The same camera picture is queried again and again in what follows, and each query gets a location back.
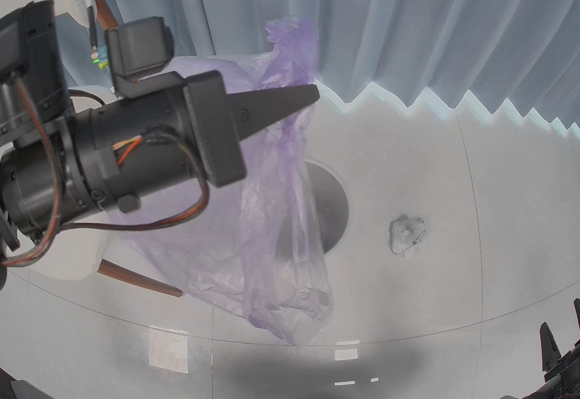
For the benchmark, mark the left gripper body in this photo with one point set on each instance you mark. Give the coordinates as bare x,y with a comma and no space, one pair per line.
149,134

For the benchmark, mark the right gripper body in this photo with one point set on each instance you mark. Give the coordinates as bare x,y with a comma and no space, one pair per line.
568,372

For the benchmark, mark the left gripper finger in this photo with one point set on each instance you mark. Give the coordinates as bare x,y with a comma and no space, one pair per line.
272,105

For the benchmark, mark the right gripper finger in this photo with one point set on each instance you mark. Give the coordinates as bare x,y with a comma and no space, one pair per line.
577,315
549,345

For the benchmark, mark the purple plastic bag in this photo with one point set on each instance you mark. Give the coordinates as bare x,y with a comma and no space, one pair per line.
276,225

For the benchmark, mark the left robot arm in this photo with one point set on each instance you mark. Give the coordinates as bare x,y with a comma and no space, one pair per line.
34,71

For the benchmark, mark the white trash bin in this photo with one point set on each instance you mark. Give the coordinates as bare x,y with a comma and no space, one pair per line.
333,207

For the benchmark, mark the crumpled clear plastic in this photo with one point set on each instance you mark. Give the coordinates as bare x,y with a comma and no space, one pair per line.
408,236

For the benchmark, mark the white cushioned wooden chair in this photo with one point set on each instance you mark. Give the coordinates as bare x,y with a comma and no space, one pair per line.
63,252

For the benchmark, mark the pale blue curtain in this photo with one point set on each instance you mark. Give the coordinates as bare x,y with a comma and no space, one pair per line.
385,3

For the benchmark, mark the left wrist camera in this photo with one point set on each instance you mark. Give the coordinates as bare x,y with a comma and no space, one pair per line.
138,48

